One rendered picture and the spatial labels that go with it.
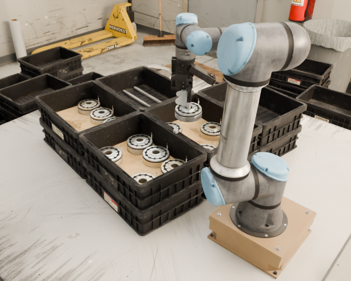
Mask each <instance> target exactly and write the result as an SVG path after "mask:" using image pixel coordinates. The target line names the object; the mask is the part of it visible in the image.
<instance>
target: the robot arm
mask: <svg viewBox="0 0 351 281"><path fill-rule="evenodd" d="M197 23H198V22H197V16H196V15H195V14H193V13H180V14H178V15H177V16H176V24H175V56H172V73H171V90H177V91H178V92H177V93H176V95H177V96H178V97H179V98H177V99H176V100H175V102H176V104H179V105H182V106H186V107H187V109H190V108H191V91H192V89H193V77H194V75H195V76H196V77H198V78H200V79H202V80H203V81H205V82H206V83H208V84H210V85H212V86H213V85H214V84H215V82H216V77H215V76H214V75H213V74H211V73H209V72H208V71H206V70H204V69H202V68H201V67H199V66H197V65H196V64H194V63H195V58H196V55H198V56H203V55H205V54H207V53H208V52H209V51H217V57H218V59H217V65H218V68H219V70H220V72H221V73H223V78H224V79H225V80H226V81H227V82H228V84H227V91H226V98H225V105H224V110H223V117H222V124H221V131H220V138H219V142H218V150H217V154H216V155H215V156H213V157H212V158H211V161H210V166H209V167H208V168H207V167H205V168H204V169H202V170H201V182H202V187H203V190H204V194H205V196H206V198H207V200H208V202H209V203H210V204H211V205H213V206H220V205H223V206H225V205H227V204H234V203H237V202H239V203H238V205H237V209H236V217H237V219H238V221H239V222H240V223H241V224H242V225H243V226H244V227H246V228H248V229H250V230H252V231H255V232H261V233H267V232H273V231H275V230H277V229H278V228H279V227H280V226H281V223H282V218H283V215H282V207H281V201H282V197H283V194H284V191H285V186H286V183H287V180H288V179H289V177H288V175H289V166H288V164H287V163H286V162H285V161H284V160H283V159H282V158H280V157H279V156H277V155H274V154H272V153H267V152H258V153H255V154H254V155H253V156H252V158H251V161H250V162H248V160H247V155H248V150H249V147H250V141H251V137H252V131H253V128H254V123H255V118H256V113H257V107H258V104H259V99H260V94H261V89H262V88H263V87H265V86H266V85H268V84H269V81H270V77H271V73H272V72H273V71H284V70H290V69H293V68H295V67H297V66H299V65H300V64H301V63H302V62H303V61H304V60H305V59H306V58H307V56H308V54H309V51H310V46H311V43H310V37H309V35H308V33H307V31H306V30H305V29H304V28H303V27H301V26H300V25H298V24H295V23H291V22H267V23H250V22H245V23H241V24H234V25H231V26H229V27H218V28H199V27H198V26H197Z"/></svg>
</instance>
